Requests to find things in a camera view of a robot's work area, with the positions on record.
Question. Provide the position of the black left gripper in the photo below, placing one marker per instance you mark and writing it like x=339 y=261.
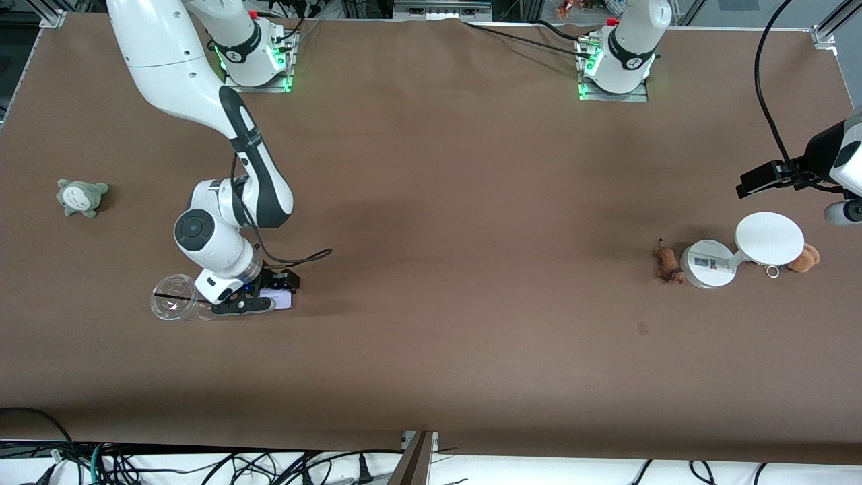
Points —
x=814 y=155

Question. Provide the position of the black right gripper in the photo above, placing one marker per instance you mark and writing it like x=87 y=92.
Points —
x=273 y=278

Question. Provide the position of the brown lion statue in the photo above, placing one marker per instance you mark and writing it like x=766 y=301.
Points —
x=668 y=263

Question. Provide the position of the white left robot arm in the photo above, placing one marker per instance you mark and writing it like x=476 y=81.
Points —
x=630 y=47

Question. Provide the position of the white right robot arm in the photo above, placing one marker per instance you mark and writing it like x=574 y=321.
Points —
x=168 y=60

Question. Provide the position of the white round desk lamp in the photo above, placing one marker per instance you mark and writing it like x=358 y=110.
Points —
x=768 y=239

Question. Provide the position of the black drinking straw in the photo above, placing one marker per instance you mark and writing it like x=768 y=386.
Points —
x=172 y=296

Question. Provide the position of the clear plastic cup with lid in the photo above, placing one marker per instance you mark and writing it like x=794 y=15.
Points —
x=172 y=303

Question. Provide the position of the black power plug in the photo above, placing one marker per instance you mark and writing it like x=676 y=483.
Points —
x=364 y=471

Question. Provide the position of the grey-green totoro plush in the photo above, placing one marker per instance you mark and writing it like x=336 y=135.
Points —
x=82 y=197

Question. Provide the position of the small brown toy figure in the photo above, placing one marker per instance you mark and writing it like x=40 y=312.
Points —
x=566 y=8

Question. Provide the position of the aluminium corner bracket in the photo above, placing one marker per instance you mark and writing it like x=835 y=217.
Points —
x=52 y=18
x=824 y=35

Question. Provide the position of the white metal bracket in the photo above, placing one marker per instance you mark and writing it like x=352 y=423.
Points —
x=434 y=441

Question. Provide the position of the dark metal post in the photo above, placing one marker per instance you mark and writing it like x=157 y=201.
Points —
x=412 y=465

